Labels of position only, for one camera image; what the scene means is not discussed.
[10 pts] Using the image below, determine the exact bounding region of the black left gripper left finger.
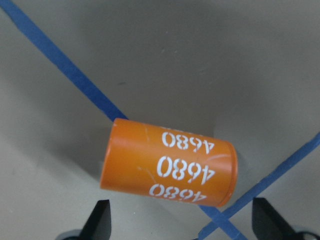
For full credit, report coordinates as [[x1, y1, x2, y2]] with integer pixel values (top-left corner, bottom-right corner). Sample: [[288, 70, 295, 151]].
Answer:
[[81, 199, 112, 240]]

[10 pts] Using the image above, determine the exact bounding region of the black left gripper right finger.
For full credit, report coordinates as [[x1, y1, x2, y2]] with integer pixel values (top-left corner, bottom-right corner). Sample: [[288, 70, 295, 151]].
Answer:
[[251, 197, 296, 240]]

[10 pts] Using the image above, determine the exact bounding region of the orange cylinder marked 4680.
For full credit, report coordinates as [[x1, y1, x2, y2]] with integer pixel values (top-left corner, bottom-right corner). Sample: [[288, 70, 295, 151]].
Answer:
[[100, 118, 238, 207]]

